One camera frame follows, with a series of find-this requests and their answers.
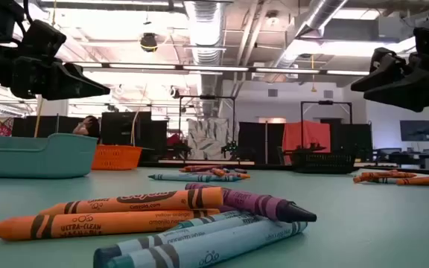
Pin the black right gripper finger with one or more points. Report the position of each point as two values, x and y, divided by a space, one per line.
404 91
382 69

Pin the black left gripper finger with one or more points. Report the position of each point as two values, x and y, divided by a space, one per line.
69 85
73 67

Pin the blue green crayon teal tip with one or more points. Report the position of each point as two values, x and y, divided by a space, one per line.
218 249
222 217

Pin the white pillar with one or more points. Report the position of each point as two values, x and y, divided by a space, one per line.
56 108

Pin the dark computer monitor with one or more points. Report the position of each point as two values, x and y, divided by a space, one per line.
417 130

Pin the low black partition panel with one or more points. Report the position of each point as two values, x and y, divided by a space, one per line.
50 126

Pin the person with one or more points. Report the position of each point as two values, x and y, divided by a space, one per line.
91 128

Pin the tall black partition panel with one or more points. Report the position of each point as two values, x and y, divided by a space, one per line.
121 128

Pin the black ceiling dome fixture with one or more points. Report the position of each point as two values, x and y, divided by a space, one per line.
148 42

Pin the teal plastic bin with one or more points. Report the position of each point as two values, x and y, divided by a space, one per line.
32 160

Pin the orange plastic basket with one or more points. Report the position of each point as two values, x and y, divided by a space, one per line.
115 158

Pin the orange red hanging cloth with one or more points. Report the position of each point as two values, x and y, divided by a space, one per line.
311 136

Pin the black plastic mesh basket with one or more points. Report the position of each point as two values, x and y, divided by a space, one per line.
324 164

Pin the small black robot rig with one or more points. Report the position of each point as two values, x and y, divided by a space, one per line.
179 150

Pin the long ceiling light bar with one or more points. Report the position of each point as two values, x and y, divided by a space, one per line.
214 68

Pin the white leaf patterned cloth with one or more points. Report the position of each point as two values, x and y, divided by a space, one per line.
209 137

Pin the small black green robot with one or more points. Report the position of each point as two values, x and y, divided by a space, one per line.
230 149

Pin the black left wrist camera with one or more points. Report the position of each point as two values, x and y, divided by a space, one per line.
43 39

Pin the grey rectangular ceiling duct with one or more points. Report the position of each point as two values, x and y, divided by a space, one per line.
356 30

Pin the smooth silver ceiling duct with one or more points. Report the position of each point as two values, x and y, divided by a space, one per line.
322 15

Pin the black table edge rail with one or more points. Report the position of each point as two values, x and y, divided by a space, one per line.
153 164

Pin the ribbed silver ceiling duct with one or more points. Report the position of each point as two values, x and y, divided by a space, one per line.
205 33

